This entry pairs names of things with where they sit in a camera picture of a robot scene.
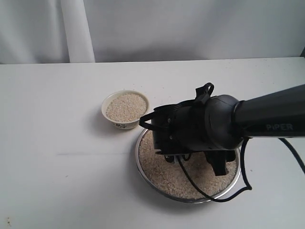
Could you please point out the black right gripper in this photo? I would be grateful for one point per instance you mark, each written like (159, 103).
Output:
(190, 127)

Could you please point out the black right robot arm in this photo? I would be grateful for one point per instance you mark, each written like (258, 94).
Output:
(280, 114)

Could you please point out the round steel rice tray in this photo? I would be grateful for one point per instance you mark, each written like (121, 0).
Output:
(177, 181)

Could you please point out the cream ceramic rice bowl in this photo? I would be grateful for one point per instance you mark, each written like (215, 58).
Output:
(124, 108)

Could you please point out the white backdrop curtain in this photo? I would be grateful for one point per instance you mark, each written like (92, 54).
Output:
(59, 31)

